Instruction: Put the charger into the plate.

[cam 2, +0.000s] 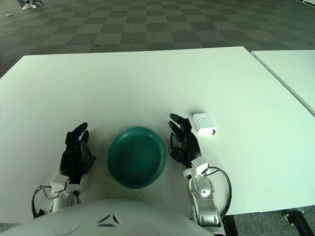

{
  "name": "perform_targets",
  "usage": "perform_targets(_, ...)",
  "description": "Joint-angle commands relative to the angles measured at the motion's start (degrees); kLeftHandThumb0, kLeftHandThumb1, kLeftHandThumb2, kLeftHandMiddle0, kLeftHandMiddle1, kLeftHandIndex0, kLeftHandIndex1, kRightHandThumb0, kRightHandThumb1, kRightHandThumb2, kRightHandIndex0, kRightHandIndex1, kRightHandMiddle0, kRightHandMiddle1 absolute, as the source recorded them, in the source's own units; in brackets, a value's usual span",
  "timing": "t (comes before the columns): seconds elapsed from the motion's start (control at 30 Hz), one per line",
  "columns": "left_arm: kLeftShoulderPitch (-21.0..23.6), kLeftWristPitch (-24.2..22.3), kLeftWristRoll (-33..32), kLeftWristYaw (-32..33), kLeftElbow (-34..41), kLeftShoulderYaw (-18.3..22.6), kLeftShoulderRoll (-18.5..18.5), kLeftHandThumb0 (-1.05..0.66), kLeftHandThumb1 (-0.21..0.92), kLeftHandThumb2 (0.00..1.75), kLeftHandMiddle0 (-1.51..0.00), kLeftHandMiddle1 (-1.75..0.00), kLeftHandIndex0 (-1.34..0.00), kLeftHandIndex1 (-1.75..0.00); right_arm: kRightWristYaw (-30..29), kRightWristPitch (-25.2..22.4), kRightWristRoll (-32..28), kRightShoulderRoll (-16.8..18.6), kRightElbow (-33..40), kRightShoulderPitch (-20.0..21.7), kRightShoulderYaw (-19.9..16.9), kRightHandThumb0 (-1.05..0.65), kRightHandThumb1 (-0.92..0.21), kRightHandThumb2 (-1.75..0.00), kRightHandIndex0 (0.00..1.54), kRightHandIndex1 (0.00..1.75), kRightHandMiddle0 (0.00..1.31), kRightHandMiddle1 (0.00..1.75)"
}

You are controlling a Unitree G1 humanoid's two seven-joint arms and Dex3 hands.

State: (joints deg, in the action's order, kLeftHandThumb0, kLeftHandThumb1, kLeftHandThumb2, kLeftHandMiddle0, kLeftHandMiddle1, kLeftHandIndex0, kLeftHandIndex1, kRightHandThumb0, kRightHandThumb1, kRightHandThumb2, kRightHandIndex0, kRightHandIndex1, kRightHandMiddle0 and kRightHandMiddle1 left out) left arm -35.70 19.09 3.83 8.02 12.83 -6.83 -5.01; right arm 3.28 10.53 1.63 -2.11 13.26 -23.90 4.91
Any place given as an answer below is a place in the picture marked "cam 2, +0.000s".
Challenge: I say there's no black table leg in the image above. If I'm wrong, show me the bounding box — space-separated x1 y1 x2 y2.
222 215 237 236

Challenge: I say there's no green round plate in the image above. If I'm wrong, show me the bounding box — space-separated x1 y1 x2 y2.
107 126 168 189

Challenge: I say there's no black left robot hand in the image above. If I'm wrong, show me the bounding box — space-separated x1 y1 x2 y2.
60 122 97 185

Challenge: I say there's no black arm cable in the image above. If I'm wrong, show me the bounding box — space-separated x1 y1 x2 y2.
201 167 233 218
31 184 54 219

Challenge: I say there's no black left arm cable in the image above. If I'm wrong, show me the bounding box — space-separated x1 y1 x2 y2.
31 184 54 219

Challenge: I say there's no black table foot frame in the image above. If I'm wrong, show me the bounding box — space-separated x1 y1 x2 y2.
283 210 315 236

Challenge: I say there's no white robot torso shell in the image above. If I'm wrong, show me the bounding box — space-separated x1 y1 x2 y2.
0 198 197 236

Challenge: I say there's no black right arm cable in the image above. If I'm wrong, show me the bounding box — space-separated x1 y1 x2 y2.
201 167 233 218

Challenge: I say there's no white neighbouring table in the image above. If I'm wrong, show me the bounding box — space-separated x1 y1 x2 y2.
250 50 315 118

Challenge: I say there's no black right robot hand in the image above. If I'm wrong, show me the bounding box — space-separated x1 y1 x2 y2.
167 113 203 170

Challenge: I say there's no white charger block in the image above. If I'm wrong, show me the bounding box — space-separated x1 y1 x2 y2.
192 112 219 137

